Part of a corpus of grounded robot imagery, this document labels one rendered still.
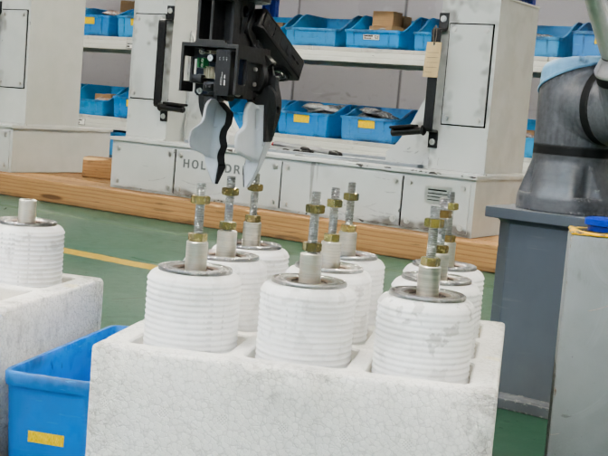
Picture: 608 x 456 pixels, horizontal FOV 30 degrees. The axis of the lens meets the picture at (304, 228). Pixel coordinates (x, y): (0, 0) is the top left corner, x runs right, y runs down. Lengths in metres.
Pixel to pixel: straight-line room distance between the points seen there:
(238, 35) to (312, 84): 10.02
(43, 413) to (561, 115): 0.88
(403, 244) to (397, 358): 2.32
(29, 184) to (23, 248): 2.94
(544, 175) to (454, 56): 1.79
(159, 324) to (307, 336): 0.15
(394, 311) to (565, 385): 0.28
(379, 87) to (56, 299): 9.53
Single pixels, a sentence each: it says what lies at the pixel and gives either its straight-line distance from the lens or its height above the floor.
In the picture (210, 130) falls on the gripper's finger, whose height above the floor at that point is 0.39.
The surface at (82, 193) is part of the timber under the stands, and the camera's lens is 4.17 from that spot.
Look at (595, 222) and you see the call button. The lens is 1.28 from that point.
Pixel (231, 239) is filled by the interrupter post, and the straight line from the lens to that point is 1.26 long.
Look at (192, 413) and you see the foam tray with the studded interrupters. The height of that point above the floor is 0.13.
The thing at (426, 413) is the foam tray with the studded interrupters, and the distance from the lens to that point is 1.06.
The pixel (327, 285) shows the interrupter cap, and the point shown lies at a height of 0.25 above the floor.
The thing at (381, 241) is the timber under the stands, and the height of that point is 0.04.
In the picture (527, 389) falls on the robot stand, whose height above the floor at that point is 0.04.
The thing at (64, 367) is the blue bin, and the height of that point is 0.09.
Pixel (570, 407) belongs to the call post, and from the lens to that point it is 1.30.
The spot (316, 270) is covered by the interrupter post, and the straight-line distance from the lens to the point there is 1.12.
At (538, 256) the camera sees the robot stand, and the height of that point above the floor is 0.23.
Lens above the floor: 0.42
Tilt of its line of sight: 6 degrees down
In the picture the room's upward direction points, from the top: 5 degrees clockwise
